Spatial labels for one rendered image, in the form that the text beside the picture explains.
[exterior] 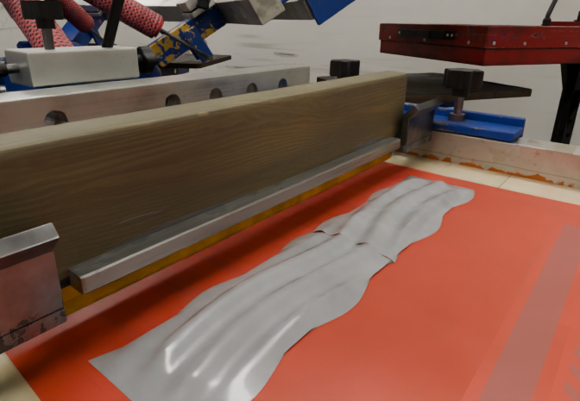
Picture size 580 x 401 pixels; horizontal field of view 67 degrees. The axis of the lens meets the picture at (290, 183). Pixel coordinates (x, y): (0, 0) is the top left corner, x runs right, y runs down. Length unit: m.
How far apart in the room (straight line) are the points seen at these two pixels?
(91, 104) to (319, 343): 0.35
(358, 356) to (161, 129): 0.16
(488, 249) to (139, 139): 0.25
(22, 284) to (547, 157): 0.47
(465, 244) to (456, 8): 2.08
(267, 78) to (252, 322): 0.47
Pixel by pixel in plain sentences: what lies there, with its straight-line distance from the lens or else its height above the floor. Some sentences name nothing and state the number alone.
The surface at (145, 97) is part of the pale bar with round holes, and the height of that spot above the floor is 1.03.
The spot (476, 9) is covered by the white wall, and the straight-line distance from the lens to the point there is 2.36.
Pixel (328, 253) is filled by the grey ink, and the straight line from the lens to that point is 0.31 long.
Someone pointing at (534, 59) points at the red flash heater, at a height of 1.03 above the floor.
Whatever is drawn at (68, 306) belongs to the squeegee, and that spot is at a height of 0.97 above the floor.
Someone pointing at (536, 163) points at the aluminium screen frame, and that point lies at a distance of 0.53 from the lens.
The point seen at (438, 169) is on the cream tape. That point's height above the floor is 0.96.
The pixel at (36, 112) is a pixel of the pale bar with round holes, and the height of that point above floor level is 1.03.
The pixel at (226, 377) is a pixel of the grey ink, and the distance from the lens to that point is 0.22.
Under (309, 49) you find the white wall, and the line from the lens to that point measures 2.79.
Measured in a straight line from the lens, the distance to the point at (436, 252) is 0.34.
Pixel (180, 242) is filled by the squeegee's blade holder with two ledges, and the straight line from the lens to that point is 0.26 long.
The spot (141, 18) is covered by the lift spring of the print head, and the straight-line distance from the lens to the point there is 0.96.
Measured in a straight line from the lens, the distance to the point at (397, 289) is 0.29.
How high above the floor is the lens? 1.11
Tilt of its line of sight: 21 degrees down
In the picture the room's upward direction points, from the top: 1 degrees clockwise
